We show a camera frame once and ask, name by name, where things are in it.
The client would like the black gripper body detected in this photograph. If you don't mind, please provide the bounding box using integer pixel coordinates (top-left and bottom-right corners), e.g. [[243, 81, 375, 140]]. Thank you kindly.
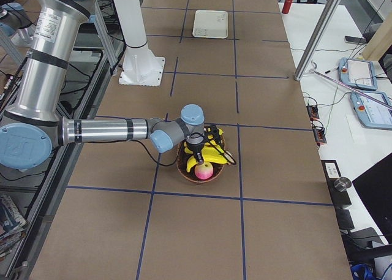
[[186, 132, 205, 154]]

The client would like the yellow banana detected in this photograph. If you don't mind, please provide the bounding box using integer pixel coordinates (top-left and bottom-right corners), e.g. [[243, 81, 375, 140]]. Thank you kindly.
[[202, 143, 224, 158], [204, 125, 224, 145], [186, 154, 228, 173]]

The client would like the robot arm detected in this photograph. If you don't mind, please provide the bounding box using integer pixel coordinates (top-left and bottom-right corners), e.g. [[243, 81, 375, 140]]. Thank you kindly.
[[1, 0, 205, 170]]

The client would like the brown wicker basket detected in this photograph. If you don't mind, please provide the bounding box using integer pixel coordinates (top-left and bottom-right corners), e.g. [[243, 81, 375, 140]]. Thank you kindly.
[[176, 124, 233, 183]]

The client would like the pink white apple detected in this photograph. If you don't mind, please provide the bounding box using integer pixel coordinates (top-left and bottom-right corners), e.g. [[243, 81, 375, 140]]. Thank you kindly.
[[194, 162, 214, 180]]

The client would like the white bear serving tray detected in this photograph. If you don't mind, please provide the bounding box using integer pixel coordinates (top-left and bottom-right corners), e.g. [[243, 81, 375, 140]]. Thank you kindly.
[[192, 10, 228, 39]]

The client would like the black label box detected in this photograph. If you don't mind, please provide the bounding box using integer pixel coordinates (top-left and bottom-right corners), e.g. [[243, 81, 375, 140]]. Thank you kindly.
[[321, 160, 352, 209]]

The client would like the steel cup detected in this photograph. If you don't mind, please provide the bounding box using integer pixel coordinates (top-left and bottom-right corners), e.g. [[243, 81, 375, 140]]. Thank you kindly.
[[333, 176, 352, 192]]

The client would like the upper teach pendant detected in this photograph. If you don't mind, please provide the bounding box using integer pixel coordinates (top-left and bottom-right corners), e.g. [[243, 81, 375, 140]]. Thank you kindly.
[[338, 58, 378, 91]]

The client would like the teach pendant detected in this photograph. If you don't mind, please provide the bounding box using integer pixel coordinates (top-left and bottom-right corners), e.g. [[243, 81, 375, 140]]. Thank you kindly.
[[338, 58, 378, 91], [350, 91, 391, 130]]

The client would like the lower teach pendant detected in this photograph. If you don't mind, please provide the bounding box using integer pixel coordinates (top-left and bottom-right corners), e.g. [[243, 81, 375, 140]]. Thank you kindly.
[[350, 91, 391, 130]]

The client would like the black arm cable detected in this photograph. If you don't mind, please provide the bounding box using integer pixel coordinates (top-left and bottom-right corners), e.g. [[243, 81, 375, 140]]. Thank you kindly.
[[134, 132, 237, 167]]

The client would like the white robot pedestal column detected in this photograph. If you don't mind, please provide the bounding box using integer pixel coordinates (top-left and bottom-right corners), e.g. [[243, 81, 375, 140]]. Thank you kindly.
[[113, 0, 165, 86]]

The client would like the aluminium frame post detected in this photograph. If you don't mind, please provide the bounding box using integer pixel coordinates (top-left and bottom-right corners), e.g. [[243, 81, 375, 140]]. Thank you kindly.
[[294, 0, 341, 81]]

